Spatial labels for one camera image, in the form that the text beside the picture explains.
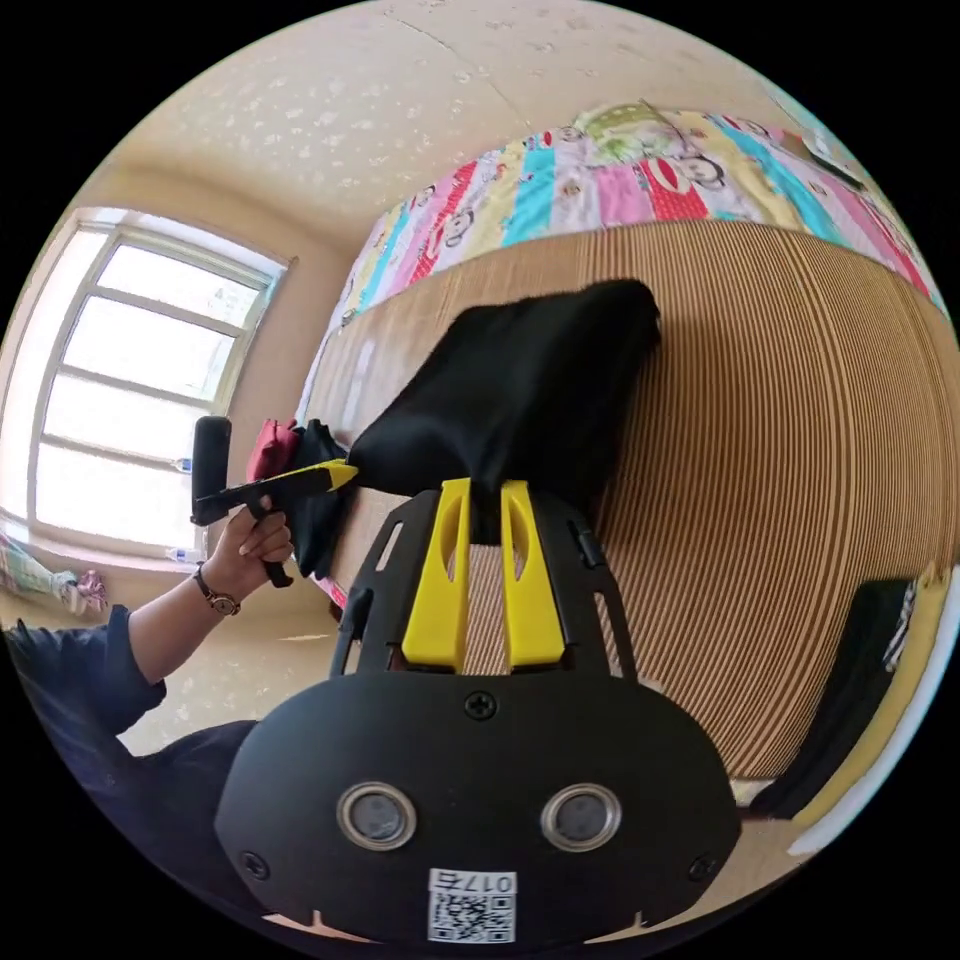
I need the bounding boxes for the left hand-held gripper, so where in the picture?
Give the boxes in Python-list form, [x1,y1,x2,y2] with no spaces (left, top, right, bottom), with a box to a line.
[189,458,361,590]

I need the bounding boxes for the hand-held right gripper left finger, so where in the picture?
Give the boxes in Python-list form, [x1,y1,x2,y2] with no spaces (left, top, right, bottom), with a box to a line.
[401,476,473,670]

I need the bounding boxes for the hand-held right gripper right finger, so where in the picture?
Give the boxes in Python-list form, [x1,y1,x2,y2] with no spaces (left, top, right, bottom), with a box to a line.
[500,479,567,671]

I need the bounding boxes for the black pants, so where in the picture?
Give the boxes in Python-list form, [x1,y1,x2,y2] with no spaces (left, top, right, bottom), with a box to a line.
[347,278,663,547]

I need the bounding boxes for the person's left forearm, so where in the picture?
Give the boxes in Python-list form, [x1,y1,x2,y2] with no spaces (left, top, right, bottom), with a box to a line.
[128,562,243,685]

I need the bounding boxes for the person's left hand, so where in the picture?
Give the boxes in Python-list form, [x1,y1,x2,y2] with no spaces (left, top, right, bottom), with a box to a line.
[202,505,296,595]

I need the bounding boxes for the pile of clothes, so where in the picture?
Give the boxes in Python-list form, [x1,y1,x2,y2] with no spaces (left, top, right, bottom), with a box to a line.
[246,417,356,581]

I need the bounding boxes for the window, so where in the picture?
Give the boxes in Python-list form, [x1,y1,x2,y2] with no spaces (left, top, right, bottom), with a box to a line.
[0,208,292,558]

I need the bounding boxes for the bed with woven mat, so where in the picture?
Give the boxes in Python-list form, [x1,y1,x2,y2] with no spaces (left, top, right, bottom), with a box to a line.
[294,103,955,826]

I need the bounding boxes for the black folded garment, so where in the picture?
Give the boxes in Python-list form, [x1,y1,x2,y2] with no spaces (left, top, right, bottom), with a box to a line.
[748,577,922,820]

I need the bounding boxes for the person's body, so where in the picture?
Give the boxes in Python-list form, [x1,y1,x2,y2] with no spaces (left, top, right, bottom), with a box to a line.
[0,605,262,925]

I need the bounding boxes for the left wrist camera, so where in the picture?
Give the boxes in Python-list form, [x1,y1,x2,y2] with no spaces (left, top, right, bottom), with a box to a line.
[192,415,233,505]

